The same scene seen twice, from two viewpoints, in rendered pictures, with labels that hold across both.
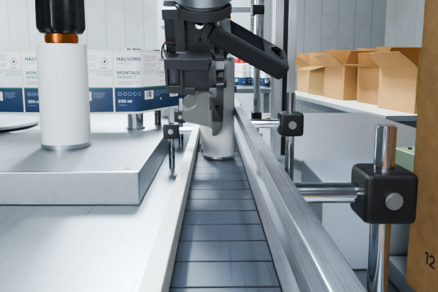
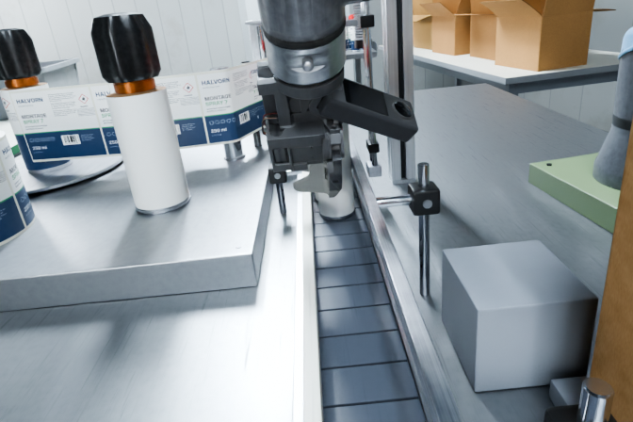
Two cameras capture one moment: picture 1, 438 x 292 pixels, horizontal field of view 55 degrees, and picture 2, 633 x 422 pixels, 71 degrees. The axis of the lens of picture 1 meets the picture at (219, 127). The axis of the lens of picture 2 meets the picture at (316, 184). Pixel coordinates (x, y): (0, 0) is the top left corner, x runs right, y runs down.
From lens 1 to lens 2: 0.16 m
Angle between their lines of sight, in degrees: 13
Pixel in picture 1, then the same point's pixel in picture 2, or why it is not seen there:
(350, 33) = not seen: outside the picture
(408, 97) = (531, 52)
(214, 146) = (332, 205)
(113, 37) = (186, 0)
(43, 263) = (169, 407)
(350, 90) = (462, 42)
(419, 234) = not seen: hidden behind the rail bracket
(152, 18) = not seen: outside the picture
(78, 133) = (174, 193)
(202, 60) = (313, 136)
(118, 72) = (206, 98)
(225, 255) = not seen: outside the picture
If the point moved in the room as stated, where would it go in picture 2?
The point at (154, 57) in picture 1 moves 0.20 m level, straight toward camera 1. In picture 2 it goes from (244, 72) to (246, 85)
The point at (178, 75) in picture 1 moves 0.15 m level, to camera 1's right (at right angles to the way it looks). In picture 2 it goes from (285, 153) to (423, 138)
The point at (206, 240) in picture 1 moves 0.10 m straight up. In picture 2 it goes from (350, 403) to (340, 293)
